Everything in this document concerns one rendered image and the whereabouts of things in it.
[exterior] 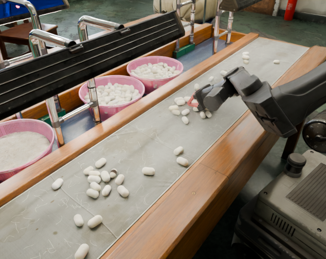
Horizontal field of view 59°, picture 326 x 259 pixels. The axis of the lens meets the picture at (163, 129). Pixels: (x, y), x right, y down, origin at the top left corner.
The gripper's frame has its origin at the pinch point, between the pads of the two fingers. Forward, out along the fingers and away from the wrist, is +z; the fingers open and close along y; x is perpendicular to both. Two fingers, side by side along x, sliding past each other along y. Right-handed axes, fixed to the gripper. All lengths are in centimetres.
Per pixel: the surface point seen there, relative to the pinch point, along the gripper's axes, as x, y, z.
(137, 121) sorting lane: -4.6, 19.7, 8.2
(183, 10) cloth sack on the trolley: -76, -241, 156
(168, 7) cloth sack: -110, -315, 232
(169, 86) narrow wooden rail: -9.1, -5.3, 10.1
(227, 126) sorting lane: 12.4, 2.2, -12.7
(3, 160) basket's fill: -16, 60, 24
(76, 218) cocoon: 5, 61, -7
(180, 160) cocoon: 9.8, 28.8, -12.7
